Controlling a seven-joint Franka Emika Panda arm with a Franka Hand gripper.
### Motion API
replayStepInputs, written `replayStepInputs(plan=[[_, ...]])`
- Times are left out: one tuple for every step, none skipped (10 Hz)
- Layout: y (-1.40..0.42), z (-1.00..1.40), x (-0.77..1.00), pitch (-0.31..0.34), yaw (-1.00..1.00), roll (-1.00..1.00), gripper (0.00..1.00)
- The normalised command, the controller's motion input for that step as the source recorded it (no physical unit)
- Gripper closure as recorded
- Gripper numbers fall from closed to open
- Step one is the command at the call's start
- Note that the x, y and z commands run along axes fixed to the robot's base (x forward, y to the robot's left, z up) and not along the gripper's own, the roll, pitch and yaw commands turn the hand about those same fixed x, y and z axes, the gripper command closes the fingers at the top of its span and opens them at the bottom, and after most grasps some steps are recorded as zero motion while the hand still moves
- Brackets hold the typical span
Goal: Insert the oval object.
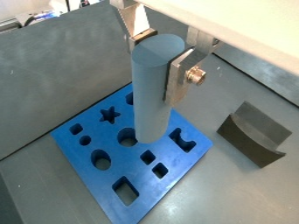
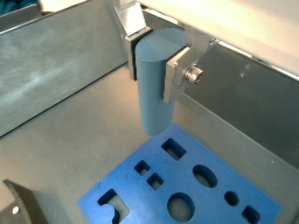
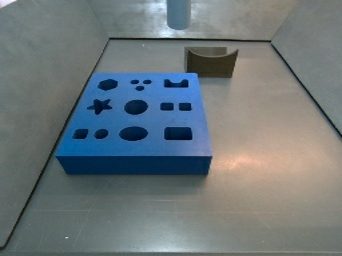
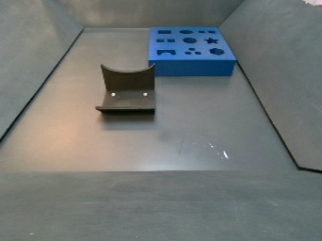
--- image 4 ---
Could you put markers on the black curved holder stand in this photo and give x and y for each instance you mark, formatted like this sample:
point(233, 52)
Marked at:
point(130, 90)

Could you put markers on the blue shape sorter block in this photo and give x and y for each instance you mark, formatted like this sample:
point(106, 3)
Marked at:
point(190, 51)

